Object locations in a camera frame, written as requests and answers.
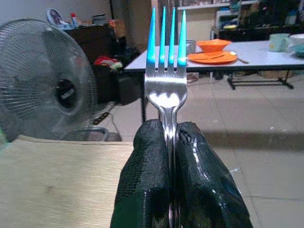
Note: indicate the grey electric standing fan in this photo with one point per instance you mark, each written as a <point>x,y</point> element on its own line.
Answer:
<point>40,78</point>

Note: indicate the orange plastic bowl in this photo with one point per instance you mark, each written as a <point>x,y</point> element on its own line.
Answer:
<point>213,45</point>

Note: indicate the metal cup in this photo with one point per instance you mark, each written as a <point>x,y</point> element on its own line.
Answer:
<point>190,46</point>

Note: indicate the silver metal fork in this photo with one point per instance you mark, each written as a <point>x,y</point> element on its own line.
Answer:
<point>166,78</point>

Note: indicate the white folding table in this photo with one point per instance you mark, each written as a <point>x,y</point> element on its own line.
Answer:
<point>237,60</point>

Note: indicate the pale green mug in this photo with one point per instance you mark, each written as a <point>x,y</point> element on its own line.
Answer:
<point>279,42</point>

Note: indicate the black shelf unit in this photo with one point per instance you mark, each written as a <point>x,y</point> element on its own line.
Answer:
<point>261,19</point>

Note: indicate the dark brown cabinet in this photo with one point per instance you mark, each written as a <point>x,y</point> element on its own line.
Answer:
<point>95,40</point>

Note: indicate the white bowl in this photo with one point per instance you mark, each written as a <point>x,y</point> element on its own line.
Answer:
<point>297,39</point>

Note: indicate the orange plastic plate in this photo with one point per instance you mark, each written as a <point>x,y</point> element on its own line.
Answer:
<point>212,57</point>

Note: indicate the round blue white hand fan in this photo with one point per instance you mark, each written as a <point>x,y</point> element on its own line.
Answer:
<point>55,16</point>

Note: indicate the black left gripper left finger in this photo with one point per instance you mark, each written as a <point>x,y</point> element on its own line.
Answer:
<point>145,171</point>

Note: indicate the red cloth pile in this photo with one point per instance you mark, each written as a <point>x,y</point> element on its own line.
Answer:
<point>107,62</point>

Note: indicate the silver spoon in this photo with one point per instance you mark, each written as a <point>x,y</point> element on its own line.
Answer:
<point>238,57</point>

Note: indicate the black power strip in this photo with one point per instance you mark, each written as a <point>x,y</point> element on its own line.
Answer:
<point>101,118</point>

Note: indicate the white bottle red cap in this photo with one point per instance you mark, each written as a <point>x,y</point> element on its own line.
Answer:
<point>74,19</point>

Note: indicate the wooden board table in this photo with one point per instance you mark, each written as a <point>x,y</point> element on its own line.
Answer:
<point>61,185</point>

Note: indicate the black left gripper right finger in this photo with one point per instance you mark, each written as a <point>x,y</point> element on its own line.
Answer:
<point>204,180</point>

